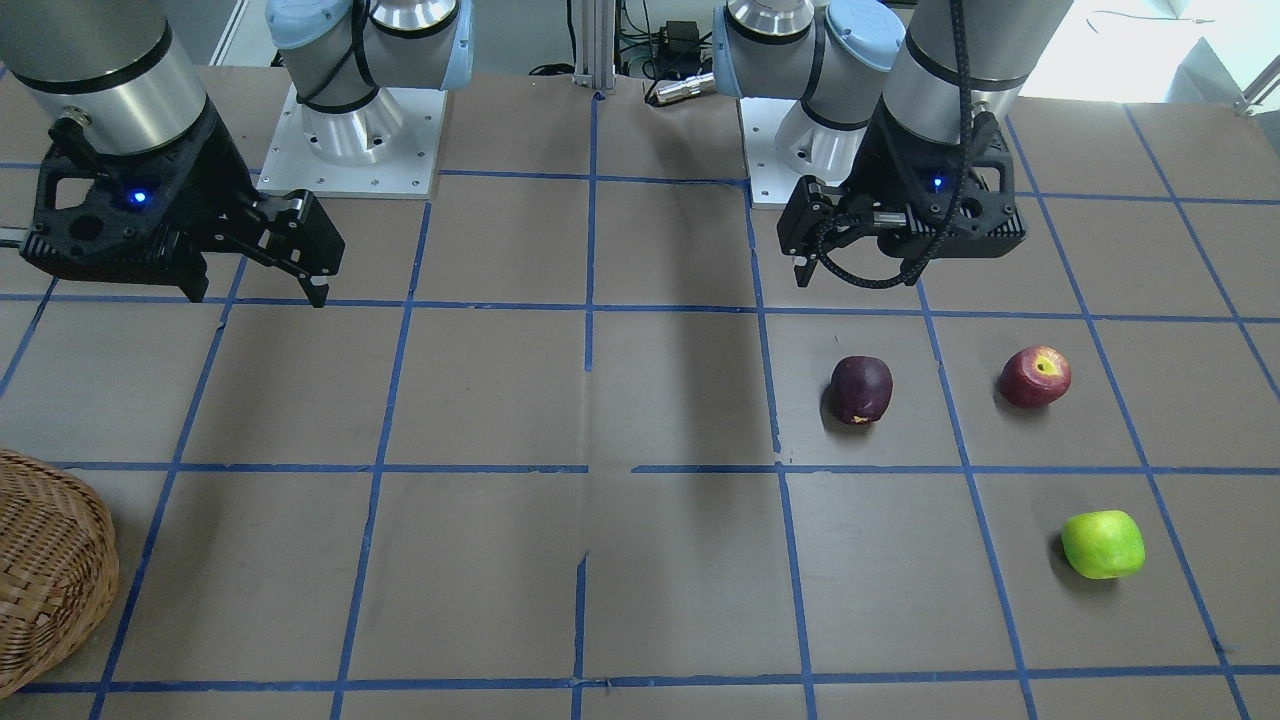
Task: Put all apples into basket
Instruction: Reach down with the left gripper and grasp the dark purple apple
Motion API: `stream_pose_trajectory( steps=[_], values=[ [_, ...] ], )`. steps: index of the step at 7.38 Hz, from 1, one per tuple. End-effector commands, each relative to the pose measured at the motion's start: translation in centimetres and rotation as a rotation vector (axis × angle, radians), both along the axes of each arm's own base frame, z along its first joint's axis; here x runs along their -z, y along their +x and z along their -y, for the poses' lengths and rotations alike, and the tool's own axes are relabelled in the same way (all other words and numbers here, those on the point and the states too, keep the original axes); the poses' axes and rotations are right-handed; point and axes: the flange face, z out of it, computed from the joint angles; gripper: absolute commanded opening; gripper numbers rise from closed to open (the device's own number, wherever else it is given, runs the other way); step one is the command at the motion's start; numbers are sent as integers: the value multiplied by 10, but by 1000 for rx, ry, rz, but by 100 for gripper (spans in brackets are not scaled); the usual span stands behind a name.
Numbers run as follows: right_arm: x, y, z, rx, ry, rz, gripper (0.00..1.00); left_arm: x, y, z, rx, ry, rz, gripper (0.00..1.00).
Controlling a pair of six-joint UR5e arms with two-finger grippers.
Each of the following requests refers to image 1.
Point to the dark purple apple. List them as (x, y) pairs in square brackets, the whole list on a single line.
[(860, 390)]

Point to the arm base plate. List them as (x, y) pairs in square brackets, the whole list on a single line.
[(782, 144), (386, 150)]

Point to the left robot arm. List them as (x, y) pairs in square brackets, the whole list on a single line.
[(952, 60)]

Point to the silver metal cylinder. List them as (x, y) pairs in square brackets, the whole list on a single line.
[(674, 92)]

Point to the red apple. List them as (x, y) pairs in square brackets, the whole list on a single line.
[(1034, 377)]

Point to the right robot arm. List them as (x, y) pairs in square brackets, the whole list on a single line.
[(118, 65)]

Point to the wicker basket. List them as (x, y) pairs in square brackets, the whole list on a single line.
[(60, 571)]

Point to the aluminium frame post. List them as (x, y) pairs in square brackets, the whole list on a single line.
[(595, 27)]

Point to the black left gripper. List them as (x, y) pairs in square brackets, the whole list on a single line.
[(882, 165)]

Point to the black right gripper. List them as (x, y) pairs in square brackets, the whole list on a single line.
[(214, 168)]

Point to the green apple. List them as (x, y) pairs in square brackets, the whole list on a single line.
[(1103, 545)]

